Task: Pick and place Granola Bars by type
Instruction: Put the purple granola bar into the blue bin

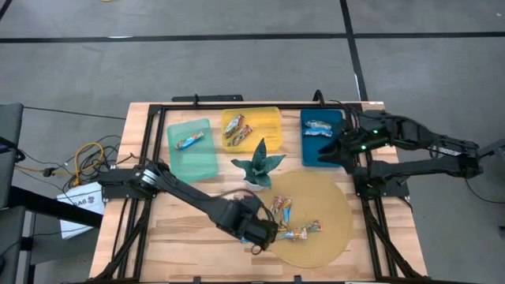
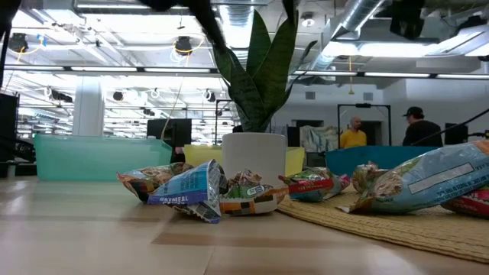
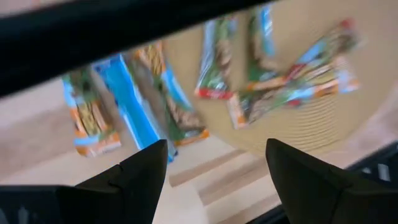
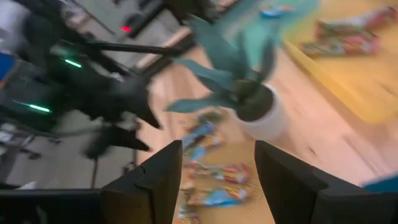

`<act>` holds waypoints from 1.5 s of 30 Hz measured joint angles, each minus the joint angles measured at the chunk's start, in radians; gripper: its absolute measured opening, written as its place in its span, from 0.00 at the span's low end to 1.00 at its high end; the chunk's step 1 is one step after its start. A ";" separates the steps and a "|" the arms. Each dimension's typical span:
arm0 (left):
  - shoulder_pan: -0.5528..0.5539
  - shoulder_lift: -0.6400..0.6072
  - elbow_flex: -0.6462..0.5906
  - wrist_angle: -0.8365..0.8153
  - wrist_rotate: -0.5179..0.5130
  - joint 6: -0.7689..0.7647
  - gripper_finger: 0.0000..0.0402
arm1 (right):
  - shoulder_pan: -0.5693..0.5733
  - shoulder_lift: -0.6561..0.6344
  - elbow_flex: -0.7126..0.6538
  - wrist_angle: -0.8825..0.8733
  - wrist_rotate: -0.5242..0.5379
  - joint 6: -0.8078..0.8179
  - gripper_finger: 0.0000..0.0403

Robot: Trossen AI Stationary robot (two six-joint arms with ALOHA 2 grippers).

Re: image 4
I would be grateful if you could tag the blue plastic bin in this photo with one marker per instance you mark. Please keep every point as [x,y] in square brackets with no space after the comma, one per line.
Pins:
[382,186]

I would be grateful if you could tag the yellow translucent plastic bin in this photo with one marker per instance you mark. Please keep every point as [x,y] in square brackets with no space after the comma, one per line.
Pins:
[357,81]

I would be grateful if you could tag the black metal table frame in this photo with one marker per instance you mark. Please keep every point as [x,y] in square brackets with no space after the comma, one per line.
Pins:
[140,48]

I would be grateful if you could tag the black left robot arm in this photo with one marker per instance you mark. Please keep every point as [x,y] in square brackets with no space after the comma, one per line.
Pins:
[37,90]

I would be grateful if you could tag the granola bar blue wrapper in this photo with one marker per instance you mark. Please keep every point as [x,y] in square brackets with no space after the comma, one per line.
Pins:
[199,135]

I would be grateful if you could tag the round woven straw placemat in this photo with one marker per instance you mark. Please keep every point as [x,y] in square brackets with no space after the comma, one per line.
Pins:
[248,211]

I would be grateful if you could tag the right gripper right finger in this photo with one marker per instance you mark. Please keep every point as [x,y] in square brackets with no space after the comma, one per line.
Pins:
[304,199]

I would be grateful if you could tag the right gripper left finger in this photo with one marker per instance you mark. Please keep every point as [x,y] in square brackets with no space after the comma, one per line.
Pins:
[149,199]

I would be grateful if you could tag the snake plant in white pot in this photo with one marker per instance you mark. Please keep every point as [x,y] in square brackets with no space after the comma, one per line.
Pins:
[258,112]

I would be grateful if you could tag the black box with red light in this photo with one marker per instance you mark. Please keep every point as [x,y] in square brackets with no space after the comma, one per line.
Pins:
[140,21]

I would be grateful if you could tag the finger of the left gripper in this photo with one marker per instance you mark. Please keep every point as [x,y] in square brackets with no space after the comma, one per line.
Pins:
[124,139]
[138,102]

